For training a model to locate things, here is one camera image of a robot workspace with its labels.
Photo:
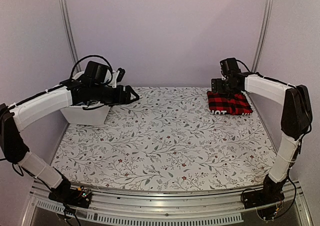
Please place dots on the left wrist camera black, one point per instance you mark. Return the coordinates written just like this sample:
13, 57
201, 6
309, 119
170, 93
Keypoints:
97, 74

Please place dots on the aluminium front rail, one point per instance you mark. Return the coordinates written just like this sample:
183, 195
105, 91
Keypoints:
144, 204

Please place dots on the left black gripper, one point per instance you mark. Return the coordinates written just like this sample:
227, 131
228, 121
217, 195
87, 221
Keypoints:
121, 99

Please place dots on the left aluminium frame post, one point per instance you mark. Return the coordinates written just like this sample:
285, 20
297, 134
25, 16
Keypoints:
68, 30

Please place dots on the perforated metal cable tray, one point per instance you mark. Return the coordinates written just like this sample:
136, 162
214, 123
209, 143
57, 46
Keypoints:
215, 220

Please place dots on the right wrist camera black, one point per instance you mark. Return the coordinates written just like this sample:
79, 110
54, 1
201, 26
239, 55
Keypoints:
229, 67

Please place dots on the right aluminium frame post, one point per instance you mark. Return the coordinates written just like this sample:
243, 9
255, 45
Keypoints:
262, 35

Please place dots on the white plastic bin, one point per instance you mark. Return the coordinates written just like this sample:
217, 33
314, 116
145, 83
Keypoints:
91, 113

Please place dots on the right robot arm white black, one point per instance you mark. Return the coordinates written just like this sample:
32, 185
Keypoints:
296, 120

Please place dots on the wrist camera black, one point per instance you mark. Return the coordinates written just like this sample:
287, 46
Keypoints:
229, 67
97, 74

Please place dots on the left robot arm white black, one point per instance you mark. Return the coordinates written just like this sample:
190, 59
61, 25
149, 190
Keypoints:
17, 117

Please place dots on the floral patterned table cloth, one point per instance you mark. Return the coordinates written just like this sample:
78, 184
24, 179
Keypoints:
167, 141

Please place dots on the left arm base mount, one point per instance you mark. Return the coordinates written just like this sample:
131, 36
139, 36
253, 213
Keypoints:
79, 197

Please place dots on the red black plaid shirt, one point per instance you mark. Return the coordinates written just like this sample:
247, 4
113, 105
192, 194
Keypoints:
228, 104

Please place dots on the aluminium frame post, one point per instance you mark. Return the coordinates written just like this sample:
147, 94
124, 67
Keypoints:
262, 35
68, 30

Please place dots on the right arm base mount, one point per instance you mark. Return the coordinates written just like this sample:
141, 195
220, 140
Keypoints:
269, 194

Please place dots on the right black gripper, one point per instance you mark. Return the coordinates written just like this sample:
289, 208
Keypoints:
220, 88

